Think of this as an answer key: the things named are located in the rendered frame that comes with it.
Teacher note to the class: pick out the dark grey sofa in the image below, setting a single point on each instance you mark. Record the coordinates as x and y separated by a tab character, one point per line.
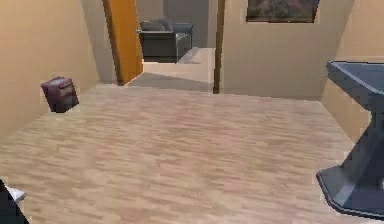
163	41

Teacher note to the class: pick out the orange room door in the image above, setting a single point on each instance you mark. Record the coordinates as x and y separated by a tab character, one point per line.
125	40

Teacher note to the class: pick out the dark red small cabinet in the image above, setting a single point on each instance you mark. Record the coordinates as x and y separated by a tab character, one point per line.
60	94

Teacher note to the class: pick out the dark framed wall picture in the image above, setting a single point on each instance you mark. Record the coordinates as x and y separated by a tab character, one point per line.
281	10

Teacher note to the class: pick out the dark grey pedestal table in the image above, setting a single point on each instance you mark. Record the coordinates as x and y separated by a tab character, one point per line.
361	140

